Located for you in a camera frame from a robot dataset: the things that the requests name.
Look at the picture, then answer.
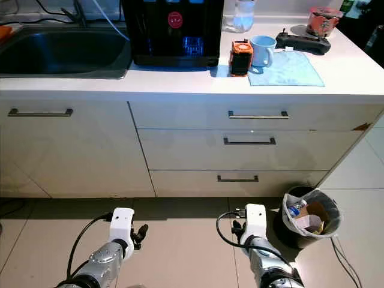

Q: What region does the white cabinet door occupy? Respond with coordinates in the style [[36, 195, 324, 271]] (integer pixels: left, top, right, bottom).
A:
[[0, 99, 155, 199]]

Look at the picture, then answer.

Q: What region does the white drawer front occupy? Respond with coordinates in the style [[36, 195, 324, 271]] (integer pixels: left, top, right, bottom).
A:
[[137, 128, 367, 172], [128, 101, 384, 131], [149, 170, 329, 199]]

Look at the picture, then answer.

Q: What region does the metal cabinet door handle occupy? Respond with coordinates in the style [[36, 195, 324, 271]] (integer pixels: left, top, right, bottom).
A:
[[8, 108, 74, 118]]

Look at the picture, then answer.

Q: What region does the light blue mug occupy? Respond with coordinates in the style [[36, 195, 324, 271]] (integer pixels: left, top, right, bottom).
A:
[[250, 35, 278, 68]]

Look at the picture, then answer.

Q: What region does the blue plastic bottle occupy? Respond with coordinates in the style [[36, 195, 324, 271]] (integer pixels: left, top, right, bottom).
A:
[[287, 201, 307, 218]]

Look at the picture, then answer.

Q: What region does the grey plastic bin liner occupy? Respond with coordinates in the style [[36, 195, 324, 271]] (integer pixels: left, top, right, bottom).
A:
[[282, 188, 341, 239]]

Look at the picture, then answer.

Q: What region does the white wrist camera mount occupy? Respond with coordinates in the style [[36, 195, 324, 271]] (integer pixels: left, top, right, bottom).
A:
[[243, 204, 268, 242], [109, 208, 135, 244]]

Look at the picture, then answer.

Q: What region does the black floor cable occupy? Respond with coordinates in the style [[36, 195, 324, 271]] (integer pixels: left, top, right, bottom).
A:
[[329, 237, 364, 288]]

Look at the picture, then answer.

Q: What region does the brown cardboard piece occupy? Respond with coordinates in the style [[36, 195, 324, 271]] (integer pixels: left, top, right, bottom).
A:
[[297, 202, 331, 235]]

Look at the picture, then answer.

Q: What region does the black handheld controller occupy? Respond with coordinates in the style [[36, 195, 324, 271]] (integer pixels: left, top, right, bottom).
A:
[[275, 29, 332, 56]]

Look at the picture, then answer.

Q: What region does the black trash bin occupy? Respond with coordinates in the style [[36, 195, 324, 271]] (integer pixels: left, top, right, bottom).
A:
[[281, 185, 342, 250]]

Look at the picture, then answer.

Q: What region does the light blue cloth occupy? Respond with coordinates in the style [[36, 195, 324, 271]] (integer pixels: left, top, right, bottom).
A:
[[247, 50, 326, 87]]

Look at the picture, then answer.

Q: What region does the orange and black device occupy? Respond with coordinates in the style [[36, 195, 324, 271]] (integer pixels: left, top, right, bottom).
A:
[[229, 40, 254, 77]]

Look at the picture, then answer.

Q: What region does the red instant noodle cup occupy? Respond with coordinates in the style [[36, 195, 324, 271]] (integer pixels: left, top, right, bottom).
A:
[[305, 6, 345, 38]]

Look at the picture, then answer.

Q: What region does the thin white hose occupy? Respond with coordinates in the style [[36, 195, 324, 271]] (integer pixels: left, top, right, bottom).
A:
[[93, 0, 130, 40]]

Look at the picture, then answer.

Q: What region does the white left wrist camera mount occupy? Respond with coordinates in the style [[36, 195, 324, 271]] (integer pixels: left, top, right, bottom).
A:
[[109, 208, 135, 244]]

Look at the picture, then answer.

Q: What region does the metal drawer handle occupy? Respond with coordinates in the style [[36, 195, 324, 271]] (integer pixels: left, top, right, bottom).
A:
[[223, 137, 277, 146], [227, 110, 290, 119], [217, 175, 260, 183]]

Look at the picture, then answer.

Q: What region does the black sink faucet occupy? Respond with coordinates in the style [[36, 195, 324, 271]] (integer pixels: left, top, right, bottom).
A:
[[63, 0, 88, 28]]

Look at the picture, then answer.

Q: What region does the black water dispenser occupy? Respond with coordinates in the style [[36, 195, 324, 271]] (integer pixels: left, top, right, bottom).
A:
[[122, 0, 225, 68]]

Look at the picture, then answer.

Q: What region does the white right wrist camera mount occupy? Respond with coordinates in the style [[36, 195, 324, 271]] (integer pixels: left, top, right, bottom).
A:
[[243, 204, 268, 242]]

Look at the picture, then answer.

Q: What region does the clear plastic bottle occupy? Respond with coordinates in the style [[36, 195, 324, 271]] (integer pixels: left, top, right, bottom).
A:
[[227, 0, 257, 34]]

